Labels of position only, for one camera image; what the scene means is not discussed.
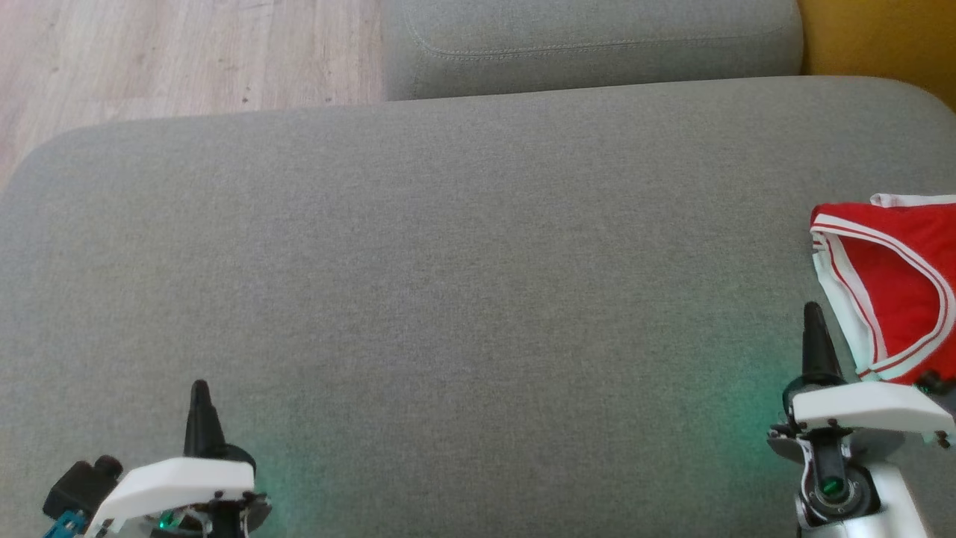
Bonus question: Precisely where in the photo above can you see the red shorts with white waistband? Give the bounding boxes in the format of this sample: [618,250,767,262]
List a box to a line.
[870,193,956,209]

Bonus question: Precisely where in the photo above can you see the blue left camera connector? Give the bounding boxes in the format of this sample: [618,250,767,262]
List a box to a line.
[43,510,87,538]

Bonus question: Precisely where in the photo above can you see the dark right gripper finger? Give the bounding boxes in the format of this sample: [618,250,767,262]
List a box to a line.
[801,301,845,383]

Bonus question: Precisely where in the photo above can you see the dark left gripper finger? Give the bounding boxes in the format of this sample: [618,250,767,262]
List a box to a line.
[184,380,226,458]

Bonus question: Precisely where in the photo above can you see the light grey sofa cushion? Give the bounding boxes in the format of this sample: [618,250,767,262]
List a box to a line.
[382,0,804,102]

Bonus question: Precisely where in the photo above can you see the large grey sofa seat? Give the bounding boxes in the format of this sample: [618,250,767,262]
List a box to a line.
[0,75,956,538]

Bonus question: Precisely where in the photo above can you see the red and white jersey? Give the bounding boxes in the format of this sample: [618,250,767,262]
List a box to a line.
[810,200,956,386]

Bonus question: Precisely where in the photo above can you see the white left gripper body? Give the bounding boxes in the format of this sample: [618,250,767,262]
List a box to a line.
[84,444,273,538]

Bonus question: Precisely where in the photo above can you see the yellow sofa backrest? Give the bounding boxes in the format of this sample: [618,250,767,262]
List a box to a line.
[796,0,956,113]

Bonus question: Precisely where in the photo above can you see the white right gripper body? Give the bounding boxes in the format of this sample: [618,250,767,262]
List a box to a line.
[768,374,956,525]

